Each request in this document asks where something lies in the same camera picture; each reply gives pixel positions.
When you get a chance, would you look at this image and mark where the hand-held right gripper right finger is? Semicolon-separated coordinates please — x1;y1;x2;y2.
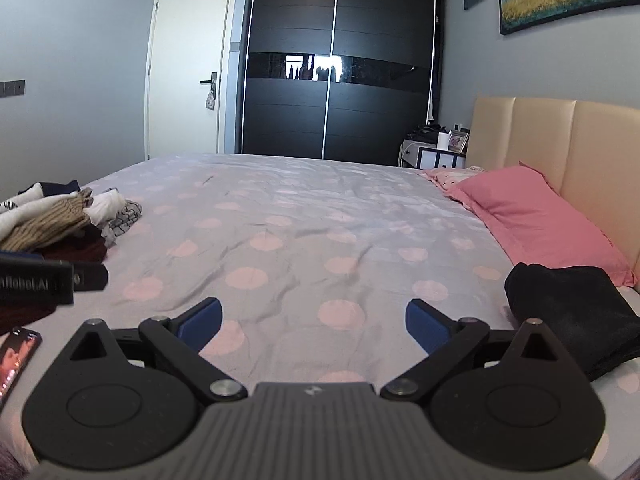
380;299;559;403

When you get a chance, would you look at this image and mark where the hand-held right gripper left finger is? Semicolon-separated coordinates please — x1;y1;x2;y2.
70;297;249;402

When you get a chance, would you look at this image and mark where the black hoodie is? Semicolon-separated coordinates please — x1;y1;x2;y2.
504;262;640;383

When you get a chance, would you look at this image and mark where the maroon garment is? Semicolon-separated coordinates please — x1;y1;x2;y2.
0;232;108;333

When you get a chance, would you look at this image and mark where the brown striped garment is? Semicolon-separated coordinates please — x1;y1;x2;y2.
0;187;96;253

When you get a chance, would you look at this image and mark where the cream white garment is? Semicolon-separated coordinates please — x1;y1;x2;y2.
0;185;81;241

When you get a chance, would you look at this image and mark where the smartphone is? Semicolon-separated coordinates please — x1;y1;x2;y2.
0;326;43;406

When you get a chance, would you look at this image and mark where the navy garment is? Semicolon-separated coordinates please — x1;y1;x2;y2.
17;180;81;197

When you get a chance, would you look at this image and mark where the white fluffy garment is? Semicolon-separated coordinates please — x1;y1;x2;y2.
82;187;126;226

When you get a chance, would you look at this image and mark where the polka dot bed sheet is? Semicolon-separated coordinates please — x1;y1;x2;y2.
0;152;640;480

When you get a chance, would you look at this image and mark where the pink patterned pillow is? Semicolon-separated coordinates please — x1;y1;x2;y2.
417;165;486;191

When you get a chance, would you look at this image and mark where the white nightstand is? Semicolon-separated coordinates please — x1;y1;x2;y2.
398;140;468;170

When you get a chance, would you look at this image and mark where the black clutter on nightstand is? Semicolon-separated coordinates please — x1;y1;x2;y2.
405;124;441;144

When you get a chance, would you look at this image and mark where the beige padded headboard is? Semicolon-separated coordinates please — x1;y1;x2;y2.
465;95;640;273

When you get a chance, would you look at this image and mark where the black sliding wardrobe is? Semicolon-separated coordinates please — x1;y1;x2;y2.
241;0;446;167

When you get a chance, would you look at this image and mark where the white door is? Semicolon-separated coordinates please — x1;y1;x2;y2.
145;0;236;161

